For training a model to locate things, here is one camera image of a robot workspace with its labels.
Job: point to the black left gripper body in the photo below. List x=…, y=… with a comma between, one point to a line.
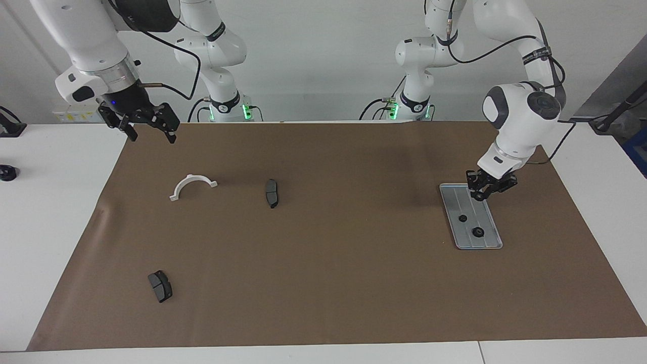
x=495, y=183

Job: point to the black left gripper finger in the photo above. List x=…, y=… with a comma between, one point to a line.
x=500, y=189
x=474, y=184

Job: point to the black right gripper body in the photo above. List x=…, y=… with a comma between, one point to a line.
x=129, y=103

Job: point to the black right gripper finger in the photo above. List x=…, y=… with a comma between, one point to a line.
x=108, y=116
x=169, y=119

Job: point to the large black bearing gear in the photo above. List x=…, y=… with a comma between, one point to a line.
x=477, y=232

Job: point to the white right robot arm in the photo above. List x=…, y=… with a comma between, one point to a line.
x=86, y=35

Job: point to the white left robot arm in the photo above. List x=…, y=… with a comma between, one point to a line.
x=520, y=126

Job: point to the silver metal tray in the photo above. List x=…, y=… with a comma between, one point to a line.
x=457, y=202

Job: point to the white power strip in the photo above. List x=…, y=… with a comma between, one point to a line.
x=76, y=115

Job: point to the black table clamp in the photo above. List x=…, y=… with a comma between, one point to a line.
x=10, y=129

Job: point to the black round knob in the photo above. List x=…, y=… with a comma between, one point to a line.
x=7, y=173

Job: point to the long dark brake pad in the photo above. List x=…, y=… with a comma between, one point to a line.
x=272, y=194

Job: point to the black stand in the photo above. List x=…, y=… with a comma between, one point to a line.
x=614, y=112

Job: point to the blue crate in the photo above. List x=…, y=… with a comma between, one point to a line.
x=638, y=151

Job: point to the short dark brake pad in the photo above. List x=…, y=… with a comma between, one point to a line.
x=162, y=288

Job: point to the brown table mat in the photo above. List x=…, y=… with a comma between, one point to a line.
x=328, y=278

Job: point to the white curved plastic bracket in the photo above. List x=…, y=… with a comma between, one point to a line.
x=191, y=178

